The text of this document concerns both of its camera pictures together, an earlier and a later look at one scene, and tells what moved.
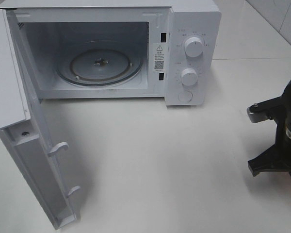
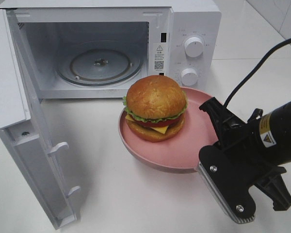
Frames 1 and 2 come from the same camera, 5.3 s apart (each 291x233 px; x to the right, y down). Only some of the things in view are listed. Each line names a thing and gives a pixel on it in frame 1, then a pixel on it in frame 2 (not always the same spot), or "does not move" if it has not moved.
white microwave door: (17, 113) does not move
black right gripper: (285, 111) to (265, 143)
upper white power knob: (194, 46) does not move
